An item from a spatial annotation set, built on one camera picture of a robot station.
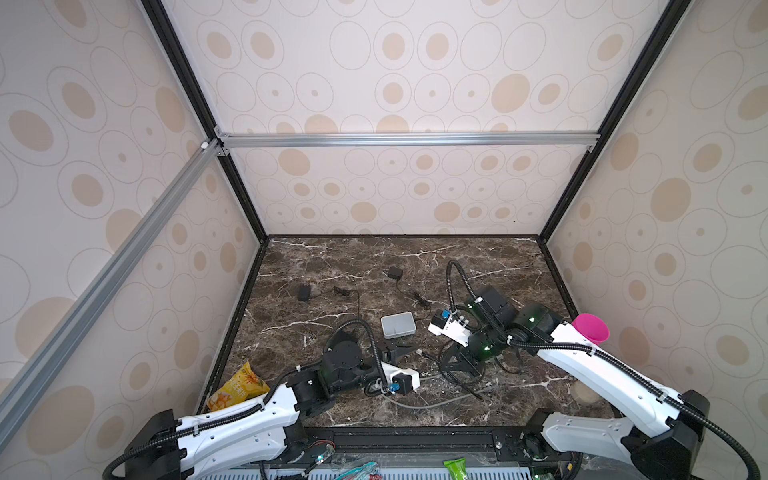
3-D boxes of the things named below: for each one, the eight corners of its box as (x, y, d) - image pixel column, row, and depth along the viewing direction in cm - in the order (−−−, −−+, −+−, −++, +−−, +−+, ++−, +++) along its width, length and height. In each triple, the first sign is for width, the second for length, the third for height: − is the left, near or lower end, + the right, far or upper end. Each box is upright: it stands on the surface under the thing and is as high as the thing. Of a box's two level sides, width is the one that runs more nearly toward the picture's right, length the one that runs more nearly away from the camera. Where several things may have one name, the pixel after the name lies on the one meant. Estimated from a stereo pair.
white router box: (385, 340, 94) (385, 336, 92) (380, 320, 98) (380, 317, 97) (417, 332, 96) (417, 329, 94) (411, 314, 100) (411, 310, 98)
